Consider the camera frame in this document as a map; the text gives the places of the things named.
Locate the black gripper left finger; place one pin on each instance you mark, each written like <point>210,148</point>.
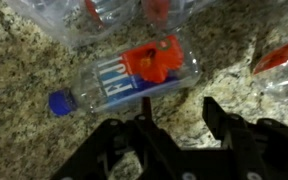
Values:
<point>140,150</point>

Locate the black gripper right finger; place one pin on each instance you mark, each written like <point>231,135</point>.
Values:
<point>250,150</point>

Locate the clear Fiji water bottle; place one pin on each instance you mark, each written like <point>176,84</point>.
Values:
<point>284,73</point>
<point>134,75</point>

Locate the plastic-wrapped water bottle pack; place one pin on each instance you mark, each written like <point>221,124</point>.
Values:
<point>84,16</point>

